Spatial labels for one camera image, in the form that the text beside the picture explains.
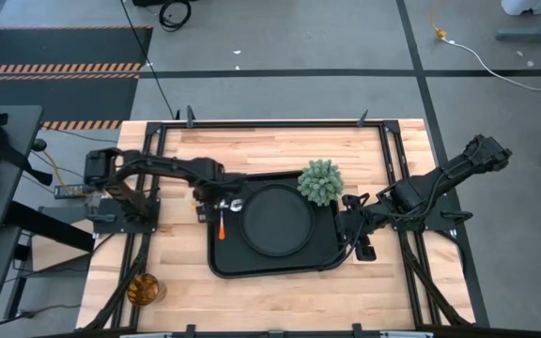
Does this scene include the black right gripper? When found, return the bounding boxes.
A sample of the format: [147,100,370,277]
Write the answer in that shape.
[336,191,390,263]

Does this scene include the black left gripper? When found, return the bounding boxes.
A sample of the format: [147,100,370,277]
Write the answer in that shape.
[193,171,249,223]

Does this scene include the orange-handled metal fork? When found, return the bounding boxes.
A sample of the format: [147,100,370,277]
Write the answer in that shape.
[217,199,228,242]

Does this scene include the black round plate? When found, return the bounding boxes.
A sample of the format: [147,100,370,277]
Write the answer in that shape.
[238,182,317,258]

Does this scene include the black plastic tray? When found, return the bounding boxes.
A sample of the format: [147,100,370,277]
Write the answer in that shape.
[206,170,348,280]

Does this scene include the amber glass cup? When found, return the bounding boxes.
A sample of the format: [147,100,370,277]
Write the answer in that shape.
[126,272,168,308]

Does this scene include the green plant in white pot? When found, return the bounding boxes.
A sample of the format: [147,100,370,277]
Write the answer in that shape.
[296,158,346,208]

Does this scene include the black controller box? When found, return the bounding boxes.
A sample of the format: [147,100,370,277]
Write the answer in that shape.
[53,183,97,201]

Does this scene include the black hazard-striped floor mat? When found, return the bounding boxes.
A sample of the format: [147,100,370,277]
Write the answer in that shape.
[0,24,155,74]
[0,73,142,132]

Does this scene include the dark grey side table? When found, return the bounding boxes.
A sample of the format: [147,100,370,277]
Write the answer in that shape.
[0,103,45,232]

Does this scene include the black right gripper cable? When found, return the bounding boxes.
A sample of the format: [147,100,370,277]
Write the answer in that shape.
[316,219,364,273]

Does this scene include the long black cable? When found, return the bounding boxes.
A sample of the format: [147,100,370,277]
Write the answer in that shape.
[118,0,178,119]

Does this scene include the thin yellow cable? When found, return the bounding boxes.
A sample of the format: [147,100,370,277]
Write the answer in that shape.
[39,148,94,197]

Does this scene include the coiled black cable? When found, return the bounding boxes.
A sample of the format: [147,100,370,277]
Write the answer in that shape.
[158,0,193,34]

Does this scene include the white floor cable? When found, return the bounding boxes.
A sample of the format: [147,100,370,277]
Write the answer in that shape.
[441,36,541,110]

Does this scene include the yellow hanging power cord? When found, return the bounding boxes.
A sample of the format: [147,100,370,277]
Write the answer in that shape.
[431,0,449,40]

